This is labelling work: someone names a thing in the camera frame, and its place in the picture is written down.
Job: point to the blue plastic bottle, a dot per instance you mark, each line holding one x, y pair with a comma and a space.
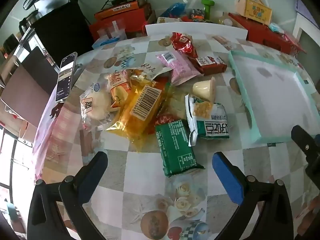
175, 8

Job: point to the cream jelly cup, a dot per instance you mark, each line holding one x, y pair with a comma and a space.
203, 90

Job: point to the cream printed box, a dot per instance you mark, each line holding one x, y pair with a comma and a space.
167, 20

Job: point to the clear phone stand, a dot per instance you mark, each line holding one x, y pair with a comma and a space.
77, 70

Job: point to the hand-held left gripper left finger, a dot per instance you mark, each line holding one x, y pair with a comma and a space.
92, 177

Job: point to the clear steamed bun packet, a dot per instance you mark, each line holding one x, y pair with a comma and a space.
96, 105

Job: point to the pink snack packet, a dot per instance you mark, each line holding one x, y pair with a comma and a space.
178, 67

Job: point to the brown printed box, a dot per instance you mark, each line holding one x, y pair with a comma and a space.
146, 1

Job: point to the beige handbag box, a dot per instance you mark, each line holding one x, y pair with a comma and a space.
257, 11

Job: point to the black power adapter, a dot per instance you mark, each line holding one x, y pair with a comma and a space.
119, 0

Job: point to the pile of small toys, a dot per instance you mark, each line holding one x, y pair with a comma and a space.
197, 13

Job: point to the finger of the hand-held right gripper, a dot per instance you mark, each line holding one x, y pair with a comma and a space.
306, 145

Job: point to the small white capped bottle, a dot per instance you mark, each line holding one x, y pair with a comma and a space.
225, 18

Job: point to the green dumbbell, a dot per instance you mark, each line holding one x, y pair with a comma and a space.
207, 7

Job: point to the long red snack packet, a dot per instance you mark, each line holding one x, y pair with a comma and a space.
166, 118

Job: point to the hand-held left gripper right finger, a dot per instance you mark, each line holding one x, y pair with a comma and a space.
227, 177

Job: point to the red printed snack bag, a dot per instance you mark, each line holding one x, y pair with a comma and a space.
183, 45

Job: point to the large red gift box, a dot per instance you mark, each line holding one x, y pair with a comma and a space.
135, 20

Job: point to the red printed flat bag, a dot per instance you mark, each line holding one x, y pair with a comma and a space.
293, 41

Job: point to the clear plastic container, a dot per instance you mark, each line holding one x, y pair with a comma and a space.
112, 30

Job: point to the smartphone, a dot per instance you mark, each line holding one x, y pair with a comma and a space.
65, 77

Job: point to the orange carton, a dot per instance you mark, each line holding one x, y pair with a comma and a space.
120, 7

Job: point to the orange and white cake packet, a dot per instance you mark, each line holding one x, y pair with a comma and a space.
120, 87

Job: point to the white and green corn snack packet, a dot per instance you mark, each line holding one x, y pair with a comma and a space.
210, 127

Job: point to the yellow clear snack packet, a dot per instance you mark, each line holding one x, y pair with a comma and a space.
145, 105

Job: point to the red and white snack packet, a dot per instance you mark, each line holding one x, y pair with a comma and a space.
210, 65

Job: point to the white torn snack packet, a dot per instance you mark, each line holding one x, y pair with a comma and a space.
147, 71

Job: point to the white foam board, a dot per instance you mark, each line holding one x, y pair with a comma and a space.
195, 28

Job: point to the checkered printed tablecloth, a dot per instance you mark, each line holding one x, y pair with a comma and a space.
140, 170

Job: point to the glass kettle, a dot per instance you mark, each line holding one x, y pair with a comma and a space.
28, 20

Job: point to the teal rimmed white tray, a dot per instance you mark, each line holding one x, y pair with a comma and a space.
270, 92

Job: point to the teal small packet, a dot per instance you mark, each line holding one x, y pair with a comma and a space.
276, 27

